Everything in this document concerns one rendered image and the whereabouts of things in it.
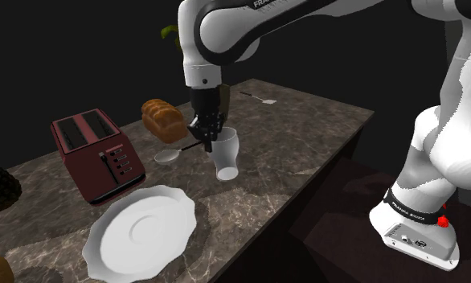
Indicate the brown bread loaf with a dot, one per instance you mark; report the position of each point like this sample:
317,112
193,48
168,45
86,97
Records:
164,120

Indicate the white drinking glass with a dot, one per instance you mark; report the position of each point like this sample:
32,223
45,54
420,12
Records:
227,156

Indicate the red two-slot toaster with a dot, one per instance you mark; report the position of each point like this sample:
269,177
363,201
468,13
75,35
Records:
98,156

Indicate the white scalloped plate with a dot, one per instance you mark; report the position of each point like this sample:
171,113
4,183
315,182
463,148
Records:
141,235

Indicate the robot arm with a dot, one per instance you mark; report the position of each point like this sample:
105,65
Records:
455,129

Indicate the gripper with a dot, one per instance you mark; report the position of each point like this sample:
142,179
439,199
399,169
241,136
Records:
205,102

